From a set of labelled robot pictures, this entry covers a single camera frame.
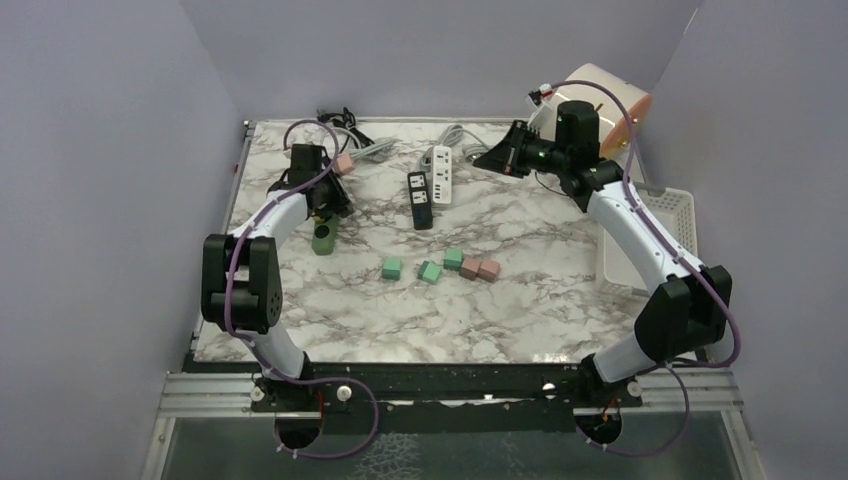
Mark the green power strip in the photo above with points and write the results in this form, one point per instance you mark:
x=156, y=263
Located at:
x=325, y=233

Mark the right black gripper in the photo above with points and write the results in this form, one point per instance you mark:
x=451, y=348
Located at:
x=505, y=157

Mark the black power strip middle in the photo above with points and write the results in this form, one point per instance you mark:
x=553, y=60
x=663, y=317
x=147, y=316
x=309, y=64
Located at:
x=420, y=201

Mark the white power strip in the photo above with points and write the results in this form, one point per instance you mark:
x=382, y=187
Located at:
x=441, y=175

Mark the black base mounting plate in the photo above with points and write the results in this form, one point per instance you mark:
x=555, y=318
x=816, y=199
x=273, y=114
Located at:
x=359, y=398

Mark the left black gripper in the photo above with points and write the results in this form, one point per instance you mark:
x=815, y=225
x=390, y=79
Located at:
x=338, y=199

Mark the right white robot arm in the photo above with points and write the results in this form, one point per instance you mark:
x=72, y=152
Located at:
x=687, y=304

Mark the aluminium rail frame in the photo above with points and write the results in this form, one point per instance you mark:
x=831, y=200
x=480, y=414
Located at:
x=689, y=426

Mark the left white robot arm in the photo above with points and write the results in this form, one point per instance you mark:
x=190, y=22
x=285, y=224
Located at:
x=241, y=287

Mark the pink plug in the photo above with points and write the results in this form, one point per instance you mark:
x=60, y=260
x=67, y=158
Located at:
x=344, y=164
x=489, y=270
x=469, y=268

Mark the white plastic basket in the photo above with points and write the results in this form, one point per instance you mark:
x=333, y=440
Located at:
x=671, y=209

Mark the green plug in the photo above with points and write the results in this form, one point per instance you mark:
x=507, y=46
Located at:
x=429, y=272
x=453, y=258
x=391, y=269

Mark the beige cylindrical container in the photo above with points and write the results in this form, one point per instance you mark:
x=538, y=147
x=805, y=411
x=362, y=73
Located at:
x=613, y=133

